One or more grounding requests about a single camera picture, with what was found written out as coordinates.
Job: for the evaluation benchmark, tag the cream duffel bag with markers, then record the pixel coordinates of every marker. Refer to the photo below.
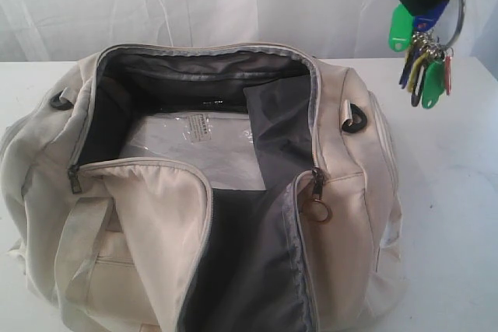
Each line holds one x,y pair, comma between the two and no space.
148,244

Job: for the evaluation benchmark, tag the bunch of coloured key tags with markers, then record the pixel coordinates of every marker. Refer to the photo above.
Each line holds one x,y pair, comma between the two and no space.
426,73

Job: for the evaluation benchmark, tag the clear plastic packet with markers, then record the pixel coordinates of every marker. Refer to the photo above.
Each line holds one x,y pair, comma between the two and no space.
218,144

